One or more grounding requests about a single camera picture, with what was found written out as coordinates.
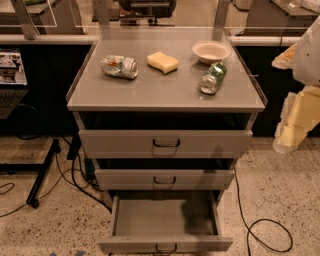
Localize green soda can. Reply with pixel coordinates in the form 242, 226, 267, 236
199, 62, 227, 95

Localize grey drawer cabinet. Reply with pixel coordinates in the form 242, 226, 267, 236
65, 26, 268, 256

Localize yellow sponge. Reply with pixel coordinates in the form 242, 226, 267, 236
147, 52, 179, 74

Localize laptop with screen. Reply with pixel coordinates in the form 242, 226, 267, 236
0, 47, 29, 119

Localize grey middle drawer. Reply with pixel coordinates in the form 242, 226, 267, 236
95, 169, 234, 190

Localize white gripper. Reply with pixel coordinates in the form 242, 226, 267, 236
272, 16, 320, 153

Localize grey drawer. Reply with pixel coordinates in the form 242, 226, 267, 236
79, 130, 252, 159
99, 191, 233, 254
95, 169, 234, 190

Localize grey bottom drawer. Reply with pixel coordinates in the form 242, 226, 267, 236
99, 191, 233, 254

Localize grey top drawer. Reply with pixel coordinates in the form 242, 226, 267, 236
79, 130, 252, 159

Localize black floor cables left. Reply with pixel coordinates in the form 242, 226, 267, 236
0, 133, 113, 219

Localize black office chair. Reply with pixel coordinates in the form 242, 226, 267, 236
118, 0, 176, 26

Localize white paper bowl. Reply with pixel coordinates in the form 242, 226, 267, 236
192, 41, 231, 65

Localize white crushed soda can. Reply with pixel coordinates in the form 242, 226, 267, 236
101, 55, 138, 79

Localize black stand leg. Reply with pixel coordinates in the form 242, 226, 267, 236
0, 139, 61, 209

